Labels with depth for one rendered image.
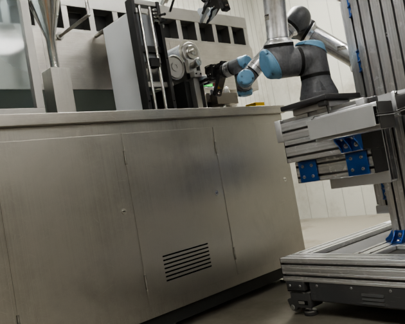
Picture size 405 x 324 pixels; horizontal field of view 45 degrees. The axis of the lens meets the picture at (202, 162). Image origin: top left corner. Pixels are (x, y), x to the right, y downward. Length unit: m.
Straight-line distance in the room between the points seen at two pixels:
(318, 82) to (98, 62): 1.22
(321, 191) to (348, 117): 3.57
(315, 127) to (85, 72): 1.30
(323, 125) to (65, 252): 0.99
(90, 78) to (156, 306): 1.24
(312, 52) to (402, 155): 0.51
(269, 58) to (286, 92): 3.54
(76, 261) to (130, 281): 0.23
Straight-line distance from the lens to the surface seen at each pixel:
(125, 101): 2.49
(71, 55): 2.62
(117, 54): 2.54
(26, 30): 1.91
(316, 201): 5.31
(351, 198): 5.05
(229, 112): 2.30
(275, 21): 1.95
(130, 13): 2.33
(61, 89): 2.23
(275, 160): 2.52
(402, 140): 1.98
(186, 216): 2.07
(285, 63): 1.93
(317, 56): 1.99
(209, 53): 3.22
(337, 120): 1.74
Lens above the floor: 0.58
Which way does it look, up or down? 2 degrees up
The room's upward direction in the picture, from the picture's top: 10 degrees counter-clockwise
